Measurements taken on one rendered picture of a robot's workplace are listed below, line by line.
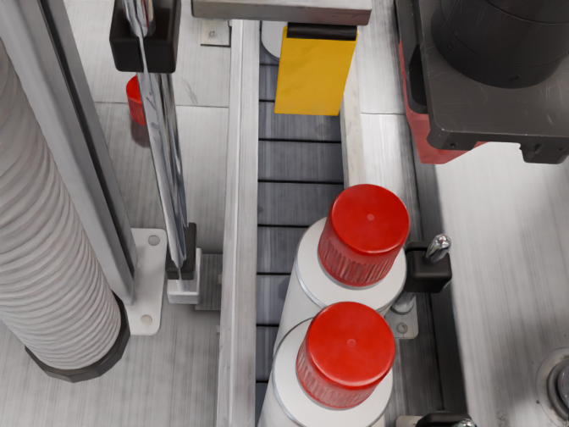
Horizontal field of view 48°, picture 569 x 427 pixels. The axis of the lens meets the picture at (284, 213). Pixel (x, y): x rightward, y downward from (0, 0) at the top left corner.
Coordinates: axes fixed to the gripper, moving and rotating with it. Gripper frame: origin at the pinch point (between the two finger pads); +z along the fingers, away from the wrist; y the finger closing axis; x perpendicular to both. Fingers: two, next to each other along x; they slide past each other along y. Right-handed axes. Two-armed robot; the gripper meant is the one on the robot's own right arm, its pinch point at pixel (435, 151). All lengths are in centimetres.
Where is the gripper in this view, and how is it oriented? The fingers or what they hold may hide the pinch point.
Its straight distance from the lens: 36.9
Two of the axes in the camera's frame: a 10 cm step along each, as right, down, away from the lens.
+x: -10.0, -0.4, -0.7
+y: 0.0, -8.9, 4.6
